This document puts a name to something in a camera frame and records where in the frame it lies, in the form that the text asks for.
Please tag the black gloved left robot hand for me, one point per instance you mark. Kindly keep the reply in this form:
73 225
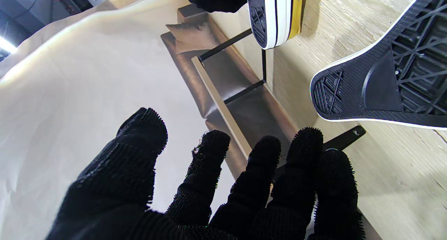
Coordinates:
115 191

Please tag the yellow canvas sneaker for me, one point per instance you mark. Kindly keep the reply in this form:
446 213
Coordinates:
276 16
384 83

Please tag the small wooden black-legged table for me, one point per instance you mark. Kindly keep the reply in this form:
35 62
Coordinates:
216 90

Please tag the dark brown leather sofa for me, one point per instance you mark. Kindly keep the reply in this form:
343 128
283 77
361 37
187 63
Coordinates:
251 111

